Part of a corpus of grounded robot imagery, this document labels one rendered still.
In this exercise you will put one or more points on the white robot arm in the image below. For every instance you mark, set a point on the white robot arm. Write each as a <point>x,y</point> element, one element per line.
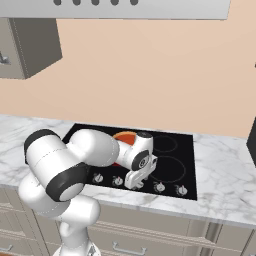
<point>76,153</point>

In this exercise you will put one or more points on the black appliance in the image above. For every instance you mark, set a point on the black appliance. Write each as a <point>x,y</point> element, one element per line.
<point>252,138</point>

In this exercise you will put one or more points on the beige drawer front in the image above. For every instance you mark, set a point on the beige drawer front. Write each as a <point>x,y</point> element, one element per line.
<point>153,238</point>
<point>16,241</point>

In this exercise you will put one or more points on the beige cupboard door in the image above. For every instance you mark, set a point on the beige cupboard door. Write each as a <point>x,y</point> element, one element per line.
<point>233,245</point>

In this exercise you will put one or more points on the silver hob knob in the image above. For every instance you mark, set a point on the silver hob knob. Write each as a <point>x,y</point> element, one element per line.
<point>117,181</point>
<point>159,187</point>
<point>98,178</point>
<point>182,190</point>

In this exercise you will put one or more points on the black hob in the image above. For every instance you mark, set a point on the black hob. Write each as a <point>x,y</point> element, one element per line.
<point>173,156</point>

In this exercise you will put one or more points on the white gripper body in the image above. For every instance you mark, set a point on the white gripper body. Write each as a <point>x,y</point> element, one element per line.
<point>136,177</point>

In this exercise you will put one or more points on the grey range hood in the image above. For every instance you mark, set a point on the grey range hood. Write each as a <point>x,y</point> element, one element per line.
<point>150,10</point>

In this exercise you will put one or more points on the beige wall cupboard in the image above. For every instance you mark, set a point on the beige wall cupboard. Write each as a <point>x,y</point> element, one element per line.
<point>36,46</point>

